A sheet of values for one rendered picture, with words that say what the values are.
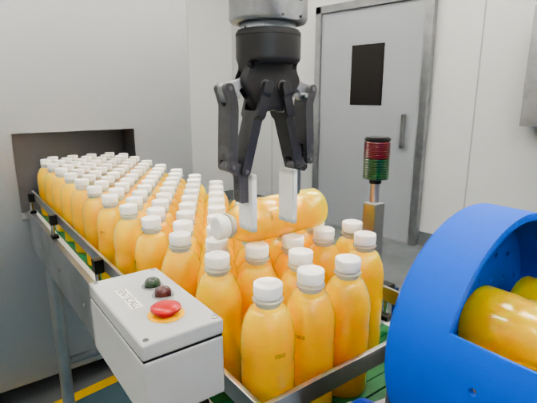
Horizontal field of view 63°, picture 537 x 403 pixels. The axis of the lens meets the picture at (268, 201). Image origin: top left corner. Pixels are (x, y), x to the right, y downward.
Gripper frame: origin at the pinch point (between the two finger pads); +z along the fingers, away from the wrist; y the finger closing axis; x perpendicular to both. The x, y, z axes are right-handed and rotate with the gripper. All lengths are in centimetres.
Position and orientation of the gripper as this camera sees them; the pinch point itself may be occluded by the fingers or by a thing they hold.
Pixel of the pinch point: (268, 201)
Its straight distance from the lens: 54.7
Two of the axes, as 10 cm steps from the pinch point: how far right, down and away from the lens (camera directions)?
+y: 8.0, -1.4, 5.8
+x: -6.0, -1.8, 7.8
